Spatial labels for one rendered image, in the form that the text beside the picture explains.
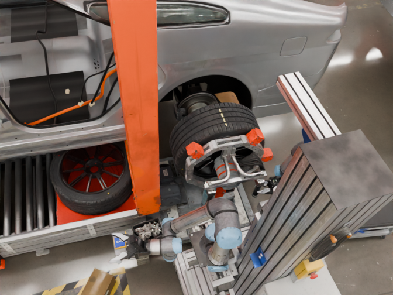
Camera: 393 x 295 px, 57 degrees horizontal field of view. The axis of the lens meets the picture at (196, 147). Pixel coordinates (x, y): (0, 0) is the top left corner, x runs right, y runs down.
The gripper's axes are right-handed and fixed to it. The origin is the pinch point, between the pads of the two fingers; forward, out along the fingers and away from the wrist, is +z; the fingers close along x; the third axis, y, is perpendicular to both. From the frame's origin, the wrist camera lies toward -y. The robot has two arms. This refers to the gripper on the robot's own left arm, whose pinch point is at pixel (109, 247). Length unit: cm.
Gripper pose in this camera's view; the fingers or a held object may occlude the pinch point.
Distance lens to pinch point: 188.0
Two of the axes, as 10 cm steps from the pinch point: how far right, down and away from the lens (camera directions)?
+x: -0.9, -7.4, 6.7
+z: -9.9, 0.2, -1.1
